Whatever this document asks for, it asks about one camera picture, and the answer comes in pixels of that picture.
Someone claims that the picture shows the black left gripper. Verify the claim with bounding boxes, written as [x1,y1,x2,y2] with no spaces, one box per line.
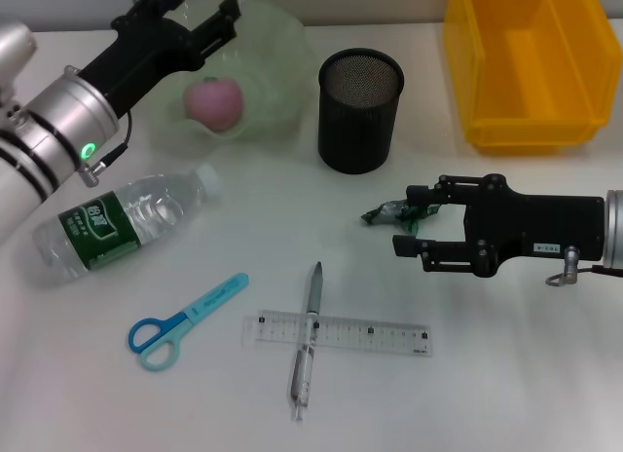
[77,0,242,117]

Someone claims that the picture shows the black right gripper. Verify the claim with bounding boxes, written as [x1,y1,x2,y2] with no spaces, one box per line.
[392,172,608,280]

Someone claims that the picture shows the green plastic wrapper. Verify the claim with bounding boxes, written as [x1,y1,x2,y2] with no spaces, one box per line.
[359,198,442,239]

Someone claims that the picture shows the pink toy peach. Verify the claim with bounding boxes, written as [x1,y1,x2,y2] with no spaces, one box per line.
[183,76,244,132]

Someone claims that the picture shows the translucent green fruit bowl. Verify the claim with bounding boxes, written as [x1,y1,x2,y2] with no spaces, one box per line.
[121,0,315,154]

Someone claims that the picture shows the black mesh pen holder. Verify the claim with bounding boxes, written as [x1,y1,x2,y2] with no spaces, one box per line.
[317,47,406,175]

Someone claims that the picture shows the clear plastic ruler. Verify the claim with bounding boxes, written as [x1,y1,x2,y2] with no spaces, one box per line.
[242,309,433,358]

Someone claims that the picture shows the grey clear pen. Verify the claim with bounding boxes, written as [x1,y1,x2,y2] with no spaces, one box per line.
[290,260,326,423]

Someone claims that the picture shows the clear green-label water bottle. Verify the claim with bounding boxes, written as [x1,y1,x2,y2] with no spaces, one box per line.
[31,163,224,283]

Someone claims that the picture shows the blue scissors with cover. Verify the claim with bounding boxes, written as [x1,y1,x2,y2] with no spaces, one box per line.
[128,272,251,374]

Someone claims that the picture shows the yellow plastic bin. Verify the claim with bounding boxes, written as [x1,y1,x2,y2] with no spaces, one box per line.
[442,0,623,155]

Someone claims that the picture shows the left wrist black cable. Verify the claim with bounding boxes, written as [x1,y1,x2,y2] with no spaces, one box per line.
[80,110,133,186]

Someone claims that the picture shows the right wrist grey cable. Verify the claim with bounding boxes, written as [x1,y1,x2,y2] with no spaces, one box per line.
[544,245,623,287]

